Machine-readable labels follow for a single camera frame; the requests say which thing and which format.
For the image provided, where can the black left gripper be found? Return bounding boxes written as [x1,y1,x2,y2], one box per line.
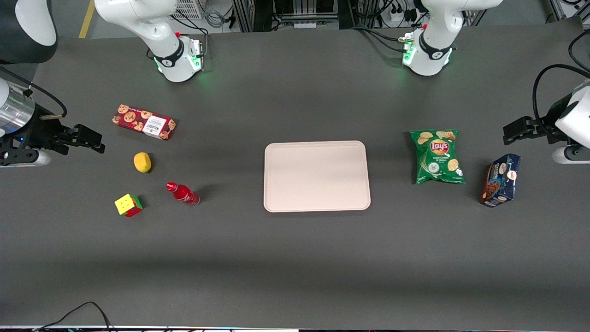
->
[502,97,577,146]

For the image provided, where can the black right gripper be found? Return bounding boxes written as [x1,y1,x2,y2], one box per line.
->
[0,105,106,163]

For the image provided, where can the red coke bottle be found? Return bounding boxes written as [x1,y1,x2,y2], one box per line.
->
[165,181,201,207]

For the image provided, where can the beige plastic tray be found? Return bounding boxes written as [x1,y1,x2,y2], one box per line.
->
[263,141,372,213]

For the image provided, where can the dark blue cookie box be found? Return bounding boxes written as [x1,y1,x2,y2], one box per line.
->
[479,153,522,208]

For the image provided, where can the red cookie box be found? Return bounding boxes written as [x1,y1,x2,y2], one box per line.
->
[112,104,177,141]

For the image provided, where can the yellow lemon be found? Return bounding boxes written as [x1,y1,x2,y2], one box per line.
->
[133,152,152,174]

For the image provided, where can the rubik's cube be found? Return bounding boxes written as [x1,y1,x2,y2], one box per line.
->
[114,193,144,218]

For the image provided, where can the green Lays chips bag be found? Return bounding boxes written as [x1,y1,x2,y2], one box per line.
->
[409,129,466,185]

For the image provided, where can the white perforated box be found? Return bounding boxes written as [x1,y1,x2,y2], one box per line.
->
[171,0,204,20]

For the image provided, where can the thick black looped cable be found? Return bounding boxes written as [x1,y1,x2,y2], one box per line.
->
[532,64,590,126]

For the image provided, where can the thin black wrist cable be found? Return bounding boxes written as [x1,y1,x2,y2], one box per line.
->
[0,67,68,119]

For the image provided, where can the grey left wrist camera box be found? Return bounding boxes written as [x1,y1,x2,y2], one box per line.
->
[551,144,590,165]

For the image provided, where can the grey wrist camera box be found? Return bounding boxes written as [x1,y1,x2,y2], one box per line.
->
[0,148,52,168]
[551,144,590,165]

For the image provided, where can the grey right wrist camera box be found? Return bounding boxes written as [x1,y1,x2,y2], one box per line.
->
[0,148,52,168]

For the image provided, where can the black cable at table corner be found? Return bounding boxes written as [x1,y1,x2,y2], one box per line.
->
[568,29,590,73]

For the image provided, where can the black cable at table edge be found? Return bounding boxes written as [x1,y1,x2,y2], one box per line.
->
[33,302,114,332]

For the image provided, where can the black cable bundle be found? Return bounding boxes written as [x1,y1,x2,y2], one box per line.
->
[351,24,408,52]

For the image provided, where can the grey coiled cable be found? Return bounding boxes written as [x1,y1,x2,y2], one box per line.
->
[204,4,232,29]

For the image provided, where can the black aluminium frame rack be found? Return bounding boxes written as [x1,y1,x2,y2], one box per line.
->
[232,0,344,33]

